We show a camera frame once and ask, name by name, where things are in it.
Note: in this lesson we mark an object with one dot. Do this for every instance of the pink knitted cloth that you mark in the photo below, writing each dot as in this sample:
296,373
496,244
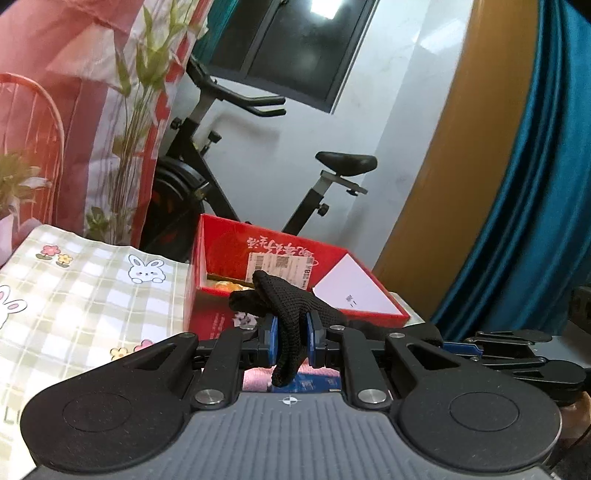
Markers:
256,381

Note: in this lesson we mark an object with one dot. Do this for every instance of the teal window curtain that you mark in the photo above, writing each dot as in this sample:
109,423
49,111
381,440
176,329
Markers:
212,23

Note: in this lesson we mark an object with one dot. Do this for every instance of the blue curtain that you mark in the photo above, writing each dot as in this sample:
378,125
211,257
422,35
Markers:
535,194

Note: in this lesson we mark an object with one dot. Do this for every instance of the orange yellow item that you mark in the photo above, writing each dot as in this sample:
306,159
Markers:
226,284

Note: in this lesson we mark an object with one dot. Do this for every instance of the green checkered cartoon tablecloth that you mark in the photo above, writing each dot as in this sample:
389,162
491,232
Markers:
92,304

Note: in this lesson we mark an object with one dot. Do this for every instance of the black knitted glove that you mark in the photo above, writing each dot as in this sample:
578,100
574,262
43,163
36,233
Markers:
288,314

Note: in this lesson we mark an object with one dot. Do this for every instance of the black exercise bike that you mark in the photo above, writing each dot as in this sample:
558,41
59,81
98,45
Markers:
184,180

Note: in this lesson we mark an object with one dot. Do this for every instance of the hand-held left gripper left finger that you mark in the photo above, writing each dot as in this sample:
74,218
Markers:
273,339

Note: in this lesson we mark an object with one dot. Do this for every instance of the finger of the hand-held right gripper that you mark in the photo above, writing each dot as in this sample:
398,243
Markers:
508,337
545,371

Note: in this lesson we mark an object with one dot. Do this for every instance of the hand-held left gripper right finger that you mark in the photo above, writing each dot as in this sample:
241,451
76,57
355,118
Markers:
312,339

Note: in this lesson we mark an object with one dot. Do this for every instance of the red strawberry print cardboard box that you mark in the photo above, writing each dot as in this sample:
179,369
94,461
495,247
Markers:
221,249

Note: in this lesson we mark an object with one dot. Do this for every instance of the dark window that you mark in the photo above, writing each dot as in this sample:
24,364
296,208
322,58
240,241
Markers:
295,46

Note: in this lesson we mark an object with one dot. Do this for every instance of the blue packet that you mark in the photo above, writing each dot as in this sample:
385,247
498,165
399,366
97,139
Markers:
314,383

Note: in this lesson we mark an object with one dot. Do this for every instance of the wooden door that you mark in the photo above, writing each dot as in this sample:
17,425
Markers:
443,152

